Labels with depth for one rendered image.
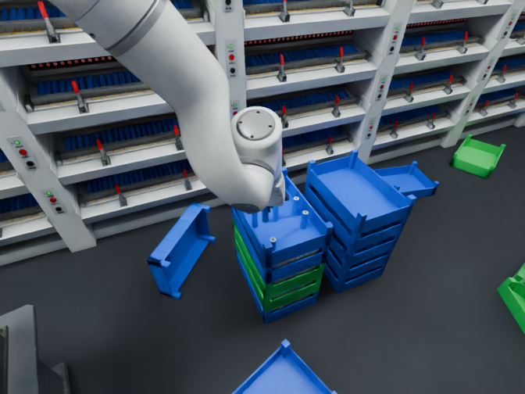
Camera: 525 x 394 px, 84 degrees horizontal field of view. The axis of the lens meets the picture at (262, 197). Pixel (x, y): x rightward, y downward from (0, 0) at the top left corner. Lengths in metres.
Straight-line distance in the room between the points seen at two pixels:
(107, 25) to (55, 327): 1.07
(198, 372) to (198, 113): 0.82
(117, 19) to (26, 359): 0.75
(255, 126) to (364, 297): 0.86
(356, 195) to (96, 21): 0.88
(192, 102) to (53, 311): 1.05
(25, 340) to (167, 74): 0.73
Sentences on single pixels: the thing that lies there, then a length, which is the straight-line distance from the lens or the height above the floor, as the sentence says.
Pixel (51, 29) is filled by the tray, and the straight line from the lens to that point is 1.06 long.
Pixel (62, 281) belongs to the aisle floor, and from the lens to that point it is 1.39.
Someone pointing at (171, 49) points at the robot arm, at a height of 0.89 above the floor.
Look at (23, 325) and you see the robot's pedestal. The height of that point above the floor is 0.28.
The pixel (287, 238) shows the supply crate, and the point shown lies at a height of 0.32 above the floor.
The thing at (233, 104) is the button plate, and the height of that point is 0.52.
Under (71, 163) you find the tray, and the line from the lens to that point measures 1.25.
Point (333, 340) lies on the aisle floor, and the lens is 1.08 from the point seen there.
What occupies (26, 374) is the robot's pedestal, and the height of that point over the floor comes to 0.28.
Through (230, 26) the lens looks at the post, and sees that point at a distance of 1.08.
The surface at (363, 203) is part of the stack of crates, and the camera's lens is 1.02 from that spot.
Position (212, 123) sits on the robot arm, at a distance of 0.40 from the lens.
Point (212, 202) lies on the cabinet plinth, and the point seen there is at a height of 0.03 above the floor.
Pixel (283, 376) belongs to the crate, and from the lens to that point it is 1.02.
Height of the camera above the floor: 0.97
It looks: 41 degrees down
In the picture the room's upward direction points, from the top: straight up
